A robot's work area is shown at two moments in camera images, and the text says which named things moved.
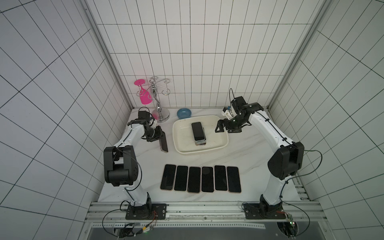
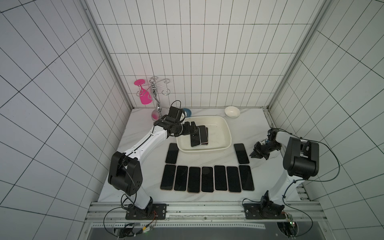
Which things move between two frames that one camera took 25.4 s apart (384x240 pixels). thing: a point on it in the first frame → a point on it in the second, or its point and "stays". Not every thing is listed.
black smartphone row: [207, 179] stays
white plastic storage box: [183, 139] stays
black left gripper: [159, 132] → [187, 131]
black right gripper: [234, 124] → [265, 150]
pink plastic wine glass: [145, 98] stays
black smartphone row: [194, 180] stays
